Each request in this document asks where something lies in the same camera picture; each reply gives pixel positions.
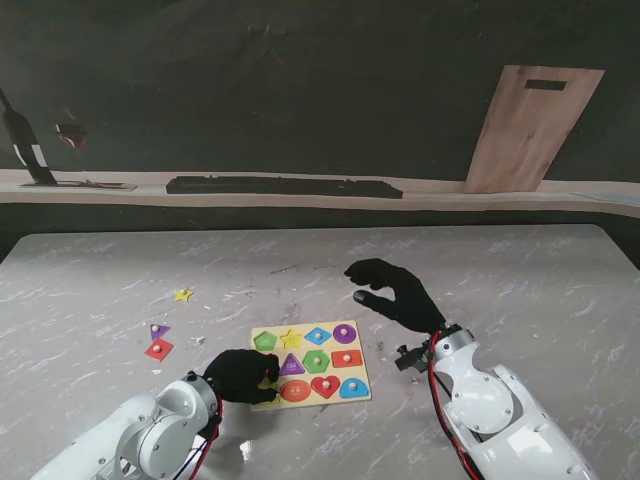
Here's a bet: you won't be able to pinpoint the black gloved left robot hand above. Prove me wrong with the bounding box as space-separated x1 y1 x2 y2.
203 348 281 406

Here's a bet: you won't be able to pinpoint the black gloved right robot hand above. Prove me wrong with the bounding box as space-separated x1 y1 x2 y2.
343 258 446 334

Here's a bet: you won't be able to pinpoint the yellow trapezoid puzzle piece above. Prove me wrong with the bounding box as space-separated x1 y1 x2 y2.
253 377 282 411

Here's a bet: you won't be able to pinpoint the wooden shape puzzle board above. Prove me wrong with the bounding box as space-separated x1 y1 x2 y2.
249 320 374 412

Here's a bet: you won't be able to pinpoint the red heart puzzle piece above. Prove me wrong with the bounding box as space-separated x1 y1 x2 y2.
310 375 342 400

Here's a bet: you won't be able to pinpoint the red square puzzle piece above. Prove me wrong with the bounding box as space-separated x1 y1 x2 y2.
144 338 175 361

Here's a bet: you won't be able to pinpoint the orange rectangle puzzle piece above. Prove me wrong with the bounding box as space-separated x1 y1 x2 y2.
330 349 363 369

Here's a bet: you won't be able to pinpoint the blue dome puzzle piece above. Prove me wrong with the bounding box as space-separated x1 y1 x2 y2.
339 378 369 400

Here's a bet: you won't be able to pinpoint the wooden cutting board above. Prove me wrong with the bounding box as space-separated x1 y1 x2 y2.
460 64 606 195

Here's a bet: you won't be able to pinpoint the long wooden shelf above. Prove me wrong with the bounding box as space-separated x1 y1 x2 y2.
0 168 640 219

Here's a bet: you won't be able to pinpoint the black keyboard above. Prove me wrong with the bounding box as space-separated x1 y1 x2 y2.
165 174 404 200

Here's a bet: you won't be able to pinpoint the thin flat wooden plate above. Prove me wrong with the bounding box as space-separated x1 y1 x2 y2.
19 179 139 192

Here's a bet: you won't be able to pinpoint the black bottle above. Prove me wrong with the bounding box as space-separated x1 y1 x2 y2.
0 88 59 186

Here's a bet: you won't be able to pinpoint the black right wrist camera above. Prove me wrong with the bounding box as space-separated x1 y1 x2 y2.
393 342 431 374

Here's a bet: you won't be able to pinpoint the left arm red black cables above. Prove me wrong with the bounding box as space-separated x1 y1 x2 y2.
174 394 225 480

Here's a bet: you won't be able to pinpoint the arm red black cables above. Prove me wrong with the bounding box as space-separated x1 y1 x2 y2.
427 332 484 480
174 394 225 480

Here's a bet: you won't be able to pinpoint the right arm red black cables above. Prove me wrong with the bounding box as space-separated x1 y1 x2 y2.
427 332 484 480

